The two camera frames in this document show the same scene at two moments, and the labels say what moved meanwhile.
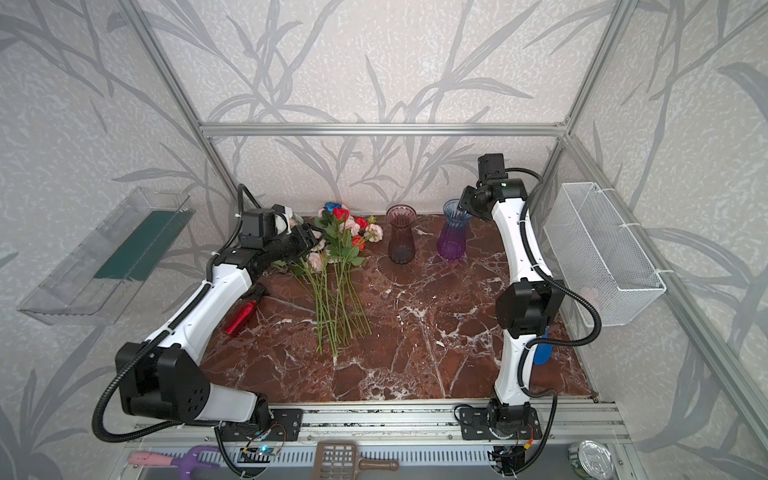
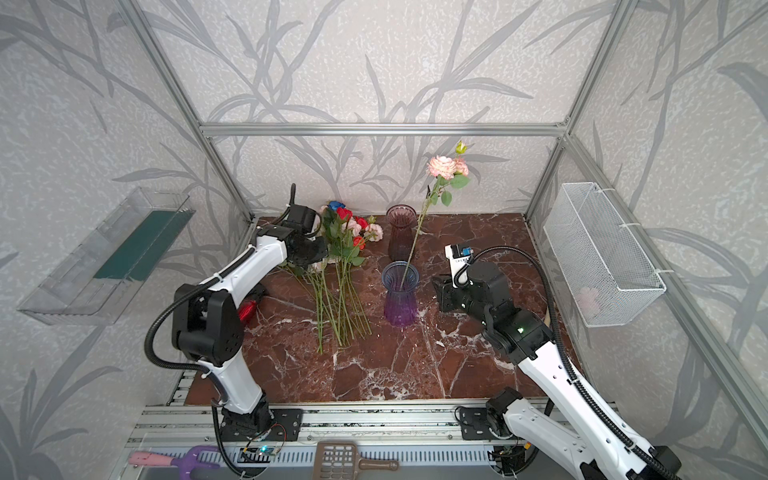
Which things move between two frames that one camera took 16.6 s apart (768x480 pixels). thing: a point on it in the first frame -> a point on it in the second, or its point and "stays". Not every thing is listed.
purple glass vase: (452, 235) -> (400, 279)
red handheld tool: (245, 312) stays
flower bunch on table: (329, 274) stays
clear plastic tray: (96, 281) stays
